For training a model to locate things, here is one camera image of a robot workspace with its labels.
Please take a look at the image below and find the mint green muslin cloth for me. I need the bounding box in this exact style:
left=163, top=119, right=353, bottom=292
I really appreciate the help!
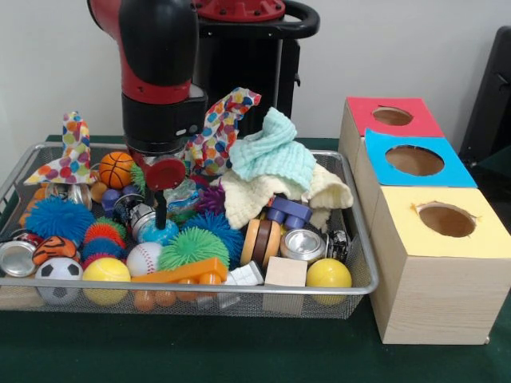
left=229, top=108, right=318, bottom=192

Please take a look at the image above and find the green spiky rubber ball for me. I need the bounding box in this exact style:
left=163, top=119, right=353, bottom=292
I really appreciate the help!
left=158, top=227, right=231, bottom=272

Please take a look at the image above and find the wooden box with three holes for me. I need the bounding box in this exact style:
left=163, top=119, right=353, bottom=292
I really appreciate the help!
left=337, top=97, right=511, bottom=345

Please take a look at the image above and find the black and white soccer ball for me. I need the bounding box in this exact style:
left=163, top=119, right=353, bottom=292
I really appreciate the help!
left=35, top=257, right=85, bottom=306

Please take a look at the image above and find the colourful polka-dot cloth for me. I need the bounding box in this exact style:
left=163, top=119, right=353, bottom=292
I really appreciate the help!
left=24, top=111, right=101, bottom=186
left=184, top=88, right=263, bottom=178

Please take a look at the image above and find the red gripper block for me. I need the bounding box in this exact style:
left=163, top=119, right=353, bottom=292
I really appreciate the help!
left=146, top=156, right=188, bottom=231

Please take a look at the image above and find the white baseball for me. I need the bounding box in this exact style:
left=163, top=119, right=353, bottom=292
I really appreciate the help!
left=126, top=242, right=165, bottom=278

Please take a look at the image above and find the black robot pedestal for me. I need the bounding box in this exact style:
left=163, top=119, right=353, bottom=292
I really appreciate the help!
left=192, top=0, right=320, bottom=138

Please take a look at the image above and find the blue spiky rubber ball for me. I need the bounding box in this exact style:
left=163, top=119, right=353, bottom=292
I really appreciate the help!
left=24, top=197, right=95, bottom=244

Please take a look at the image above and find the pale yellow muslin cloth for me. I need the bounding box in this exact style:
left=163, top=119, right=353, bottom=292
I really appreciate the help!
left=220, top=164, right=355, bottom=232

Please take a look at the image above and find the yellow smiley ball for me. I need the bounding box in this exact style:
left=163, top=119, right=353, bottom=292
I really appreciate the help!
left=306, top=257, right=352, bottom=304

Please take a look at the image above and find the orange toy basketball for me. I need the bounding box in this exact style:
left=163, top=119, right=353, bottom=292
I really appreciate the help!
left=99, top=151, right=135, bottom=189

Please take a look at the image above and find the clear mesh bin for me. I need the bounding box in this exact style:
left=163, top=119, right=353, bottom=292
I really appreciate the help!
left=0, top=142, right=378, bottom=322

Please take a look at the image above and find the black chair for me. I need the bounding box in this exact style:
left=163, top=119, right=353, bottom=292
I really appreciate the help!
left=459, top=26, right=511, bottom=200

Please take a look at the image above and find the crushed clear plastic bottle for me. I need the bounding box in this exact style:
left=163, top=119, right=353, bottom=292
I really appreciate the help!
left=166, top=180, right=200, bottom=215

